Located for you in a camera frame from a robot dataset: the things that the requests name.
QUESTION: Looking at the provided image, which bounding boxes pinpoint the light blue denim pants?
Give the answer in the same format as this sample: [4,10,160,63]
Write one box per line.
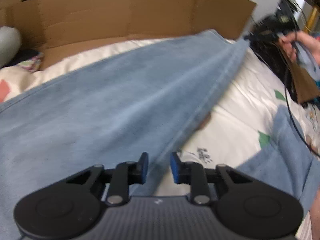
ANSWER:
[1,30,319,239]

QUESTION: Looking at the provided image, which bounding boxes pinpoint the person's right hand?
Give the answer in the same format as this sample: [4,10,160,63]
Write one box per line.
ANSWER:
[277,30,320,65]

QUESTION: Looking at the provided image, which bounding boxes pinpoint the white patterned bed sheet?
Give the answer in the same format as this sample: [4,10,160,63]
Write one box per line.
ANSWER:
[0,37,320,240]

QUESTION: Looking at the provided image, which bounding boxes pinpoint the grey plush toy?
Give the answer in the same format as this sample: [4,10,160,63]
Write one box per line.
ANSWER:
[0,26,22,68]

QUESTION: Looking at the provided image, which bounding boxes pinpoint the brown cardboard box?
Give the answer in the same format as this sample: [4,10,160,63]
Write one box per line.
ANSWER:
[1,0,255,68]

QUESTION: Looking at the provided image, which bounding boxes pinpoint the black cable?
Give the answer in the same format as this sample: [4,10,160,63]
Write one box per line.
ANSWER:
[249,0,320,158]

